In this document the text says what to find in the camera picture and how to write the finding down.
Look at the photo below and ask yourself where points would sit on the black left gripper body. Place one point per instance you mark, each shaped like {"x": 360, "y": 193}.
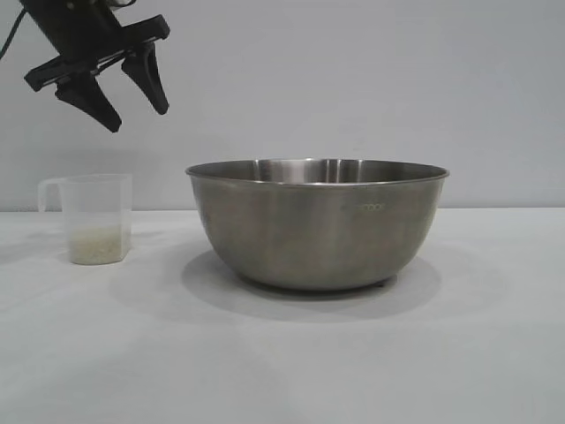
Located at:
{"x": 79, "y": 33}

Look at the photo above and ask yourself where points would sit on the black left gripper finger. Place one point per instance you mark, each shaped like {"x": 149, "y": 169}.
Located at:
{"x": 149, "y": 79}
{"x": 95, "y": 101}

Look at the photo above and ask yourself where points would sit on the clear plastic measuring cup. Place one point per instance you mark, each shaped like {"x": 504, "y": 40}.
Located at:
{"x": 95, "y": 207}

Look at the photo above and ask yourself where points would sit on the white rice grains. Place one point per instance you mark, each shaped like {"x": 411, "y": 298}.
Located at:
{"x": 97, "y": 245}

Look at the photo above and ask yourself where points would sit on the stainless steel mixing bowl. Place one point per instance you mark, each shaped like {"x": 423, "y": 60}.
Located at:
{"x": 313, "y": 229}

